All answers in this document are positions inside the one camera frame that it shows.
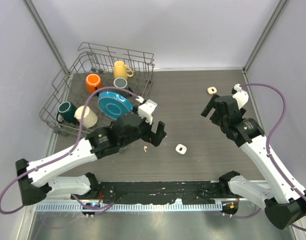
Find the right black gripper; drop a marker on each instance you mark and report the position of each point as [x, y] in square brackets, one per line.
[211, 104]

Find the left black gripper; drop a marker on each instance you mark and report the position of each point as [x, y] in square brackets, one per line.
[154, 138]

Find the beige earbud case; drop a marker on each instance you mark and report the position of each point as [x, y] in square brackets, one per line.
[212, 90]

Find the white earbud charging case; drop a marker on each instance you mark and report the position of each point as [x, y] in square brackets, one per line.
[181, 149]

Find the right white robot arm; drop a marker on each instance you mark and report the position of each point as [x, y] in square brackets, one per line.
[281, 203]

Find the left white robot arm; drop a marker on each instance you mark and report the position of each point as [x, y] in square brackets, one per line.
[42, 178]

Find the blue ceramic plate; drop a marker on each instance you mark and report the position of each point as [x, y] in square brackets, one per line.
[114, 105]

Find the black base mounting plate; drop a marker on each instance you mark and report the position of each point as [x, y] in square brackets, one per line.
[158, 192]

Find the grey mug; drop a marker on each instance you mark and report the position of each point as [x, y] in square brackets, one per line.
[121, 83]

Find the cream textured cup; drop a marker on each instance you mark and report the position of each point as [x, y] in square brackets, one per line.
[88, 116]

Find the yellow mug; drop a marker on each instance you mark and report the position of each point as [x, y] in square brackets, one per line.
[121, 70]

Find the orange mug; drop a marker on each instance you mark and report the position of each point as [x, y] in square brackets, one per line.
[93, 82]

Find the dark green mug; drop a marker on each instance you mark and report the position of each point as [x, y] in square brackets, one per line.
[66, 113]

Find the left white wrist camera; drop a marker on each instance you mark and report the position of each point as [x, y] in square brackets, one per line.
[146, 109]

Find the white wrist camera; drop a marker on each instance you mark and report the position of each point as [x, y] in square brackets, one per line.
[146, 109]
[240, 95]

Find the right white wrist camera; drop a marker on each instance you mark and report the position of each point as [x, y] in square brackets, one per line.
[240, 95]

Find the grey wire dish rack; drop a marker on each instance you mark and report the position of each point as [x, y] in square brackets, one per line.
[69, 84]

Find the white slotted cable duct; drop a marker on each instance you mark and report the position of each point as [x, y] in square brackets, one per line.
[175, 207]

